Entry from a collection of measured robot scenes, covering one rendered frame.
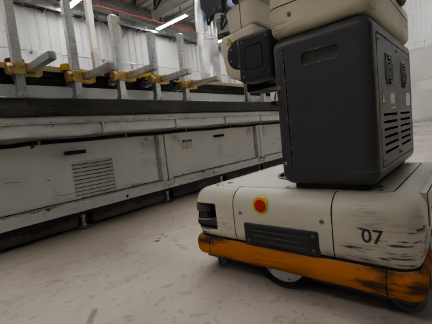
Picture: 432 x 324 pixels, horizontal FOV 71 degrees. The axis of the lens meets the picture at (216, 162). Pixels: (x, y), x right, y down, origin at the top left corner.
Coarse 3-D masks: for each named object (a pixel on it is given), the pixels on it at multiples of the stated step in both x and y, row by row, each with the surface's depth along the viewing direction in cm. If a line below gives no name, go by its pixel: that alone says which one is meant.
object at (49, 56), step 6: (42, 54) 118; (48, 54) 115; (54, 54) 117; (36, 60) 123; (42, 60) 119; (48, 60) 118; (30, 66) 127; (36, 66) 124; (42, 66) 125; (30, 72) 132; (12, 78) 143
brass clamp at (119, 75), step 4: (112, 72) 164; (116, 72) 164; (120, 72) 166; (124, 72) 167; (112, 76) 165; (116, 76) 164; (120, 76) 166; (124, 76) 167; (116, 80) 166; (128, 80) 170; (132, 80) 171
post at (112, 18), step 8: (112, 16) 164; (112, 24) 163; (112, 32) 164; (112, 40) 165; (112, 48) 166; (120, 48) 167; (112, 56) 167; (120, 56) 167; (120, 64) 166; (120, 80) 166; (120, 88) 166
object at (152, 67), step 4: (148, 64) 154; (152, 64) 152; (156, 64) 154; (140, 68) 159; (144, 68) 157; (148, 68) 155; (152, 68) 153; (156, 68) 154; (128, 72) 167; (132, 72) 164; (136, 72) 162; (140, 72) 160; (144, 72) 158; (148, 72) 159; (128, 76) 167; (132, 76) 166; (136, 76) 167; (108, 80) 180; (112, 80) 177; (108, 84) 181; (112, 84) 180
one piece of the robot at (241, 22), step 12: (240, 0) 108; (252, 0) 102; (264, 0) 107; (228, 12) 107; (240, 12) 104; (252, 12) 102; (264, 12) 107; (228, 24) 109; (240, 24) 105; (252, 24) 102; (264, 24) 106; (228, 36) 109; (240, 36) 105; (228, 48) 109; (228, 60) 110; (228, 72) 111
